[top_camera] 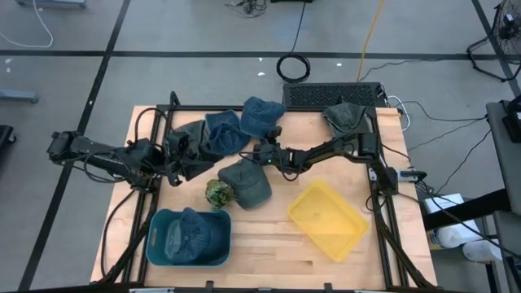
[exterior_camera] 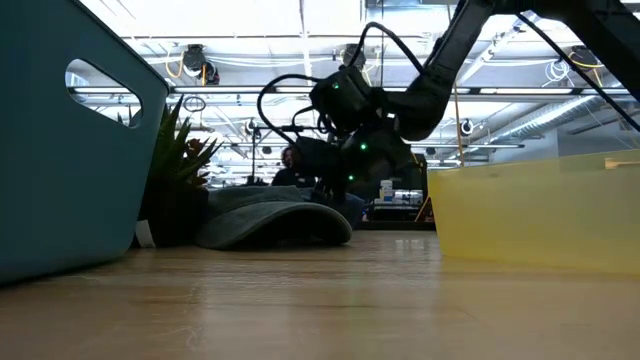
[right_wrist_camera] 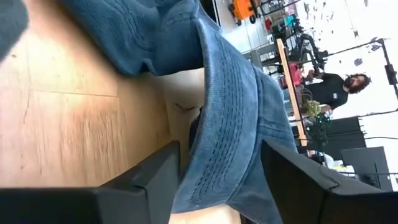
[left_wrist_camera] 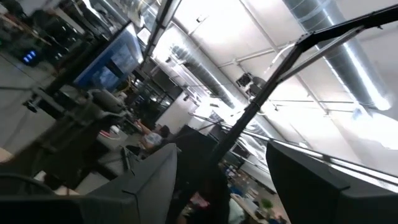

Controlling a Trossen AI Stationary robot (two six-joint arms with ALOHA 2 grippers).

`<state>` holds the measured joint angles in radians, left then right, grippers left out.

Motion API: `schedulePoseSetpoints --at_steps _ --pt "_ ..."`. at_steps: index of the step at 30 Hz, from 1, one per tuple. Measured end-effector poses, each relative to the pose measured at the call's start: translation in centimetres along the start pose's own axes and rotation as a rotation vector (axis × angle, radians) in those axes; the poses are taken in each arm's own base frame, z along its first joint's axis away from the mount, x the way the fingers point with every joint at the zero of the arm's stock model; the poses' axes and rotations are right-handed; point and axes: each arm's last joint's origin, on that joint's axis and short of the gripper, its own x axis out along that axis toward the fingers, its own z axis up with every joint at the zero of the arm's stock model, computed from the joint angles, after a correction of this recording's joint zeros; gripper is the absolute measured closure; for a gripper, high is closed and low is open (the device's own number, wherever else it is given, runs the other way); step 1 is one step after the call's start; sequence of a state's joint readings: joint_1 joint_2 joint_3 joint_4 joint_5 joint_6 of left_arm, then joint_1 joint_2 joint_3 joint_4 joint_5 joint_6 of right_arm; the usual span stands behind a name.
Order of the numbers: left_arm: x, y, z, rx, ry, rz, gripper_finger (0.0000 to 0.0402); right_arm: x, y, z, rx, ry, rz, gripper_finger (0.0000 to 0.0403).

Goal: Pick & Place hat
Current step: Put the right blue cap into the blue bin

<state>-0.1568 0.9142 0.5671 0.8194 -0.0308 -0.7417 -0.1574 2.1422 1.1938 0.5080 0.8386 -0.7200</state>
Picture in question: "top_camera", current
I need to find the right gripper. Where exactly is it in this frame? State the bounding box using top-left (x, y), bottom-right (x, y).
top-left (253, 125), bottom-right (295, 168)

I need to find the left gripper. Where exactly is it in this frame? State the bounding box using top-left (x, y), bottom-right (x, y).
top-left (164, 131), bottom-right (192, 187)

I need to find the blue denim cap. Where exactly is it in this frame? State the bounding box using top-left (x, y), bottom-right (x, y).
top-left (239, 96), bottom-right (287, 140)
top-left (204, 109), bottom-right (252, 158)
top-left (164, 207), bottom-right (223, 265)

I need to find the green denim cap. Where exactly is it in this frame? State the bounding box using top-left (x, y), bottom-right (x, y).
top-left (164, 120), bottom-right (217, 183)
top-left (321, 102), bottom-right (370, 139)
top-left (217, 157), bottom-right (273, 211)

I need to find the teal plastic bin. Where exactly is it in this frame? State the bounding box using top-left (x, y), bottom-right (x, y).
top-left (145, 208), bottom-right (233, 269)

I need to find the small potted succulent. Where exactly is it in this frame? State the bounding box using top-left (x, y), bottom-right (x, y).
top-left (204, 178), bottom-right (236, 212)

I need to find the black computer tower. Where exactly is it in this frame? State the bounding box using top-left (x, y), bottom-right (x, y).
top-left (282, 82), bottom-right (387, 109)

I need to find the yellow plastic bin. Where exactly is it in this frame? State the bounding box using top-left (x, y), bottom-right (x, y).
top-left (287, 178), bottom-right (371, 264)

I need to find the white box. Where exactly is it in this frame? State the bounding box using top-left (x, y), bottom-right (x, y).
top-left (422, 193), bottom-right (466, 216)

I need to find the black shelf beam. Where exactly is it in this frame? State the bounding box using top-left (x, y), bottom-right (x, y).
top-left (422, 189), bottom-right (510, 232)

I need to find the white paper roll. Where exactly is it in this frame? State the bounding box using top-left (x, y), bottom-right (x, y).
top-left (431, 221), bottom-right (496, 250)
top-left (462, 239), bottom-right (504, 263)

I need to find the black device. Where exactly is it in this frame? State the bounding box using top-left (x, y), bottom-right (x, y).
top-left (501, 94), bottom-right (521, 143)

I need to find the black coiled cable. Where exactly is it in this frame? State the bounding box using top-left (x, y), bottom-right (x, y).
top-left (275, 0), bottom-right (311, 84)

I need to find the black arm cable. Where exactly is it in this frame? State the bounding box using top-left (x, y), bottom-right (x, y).
top-left (99, 187), bottom-right (142, 280)

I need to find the black cable tangle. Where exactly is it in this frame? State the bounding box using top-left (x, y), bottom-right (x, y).
top-left (225, 0), bottom-right (268, 19)

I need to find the white cable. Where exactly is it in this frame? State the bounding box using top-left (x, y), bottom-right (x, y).
top-left (385, 95), bottom-right (411, 132)
top-left (0, 0), bottom-right (55, 49)

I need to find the yellow cable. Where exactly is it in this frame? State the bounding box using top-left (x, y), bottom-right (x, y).
top-left (357, 0), bottom-right (386, 82)

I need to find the black pedestal fan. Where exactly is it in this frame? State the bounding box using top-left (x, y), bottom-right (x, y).
top-left (466, 0), bottom-right (521, 82)

